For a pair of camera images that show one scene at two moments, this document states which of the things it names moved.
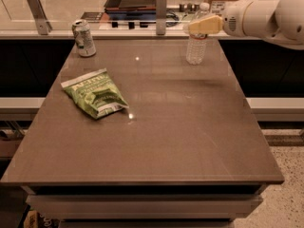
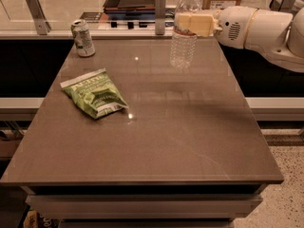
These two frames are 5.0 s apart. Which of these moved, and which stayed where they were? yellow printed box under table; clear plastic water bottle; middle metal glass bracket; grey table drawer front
Moved: clear plastic water bottle
Stayed: grey table drawer front; yellow printed box under table; middle metal glass bracket
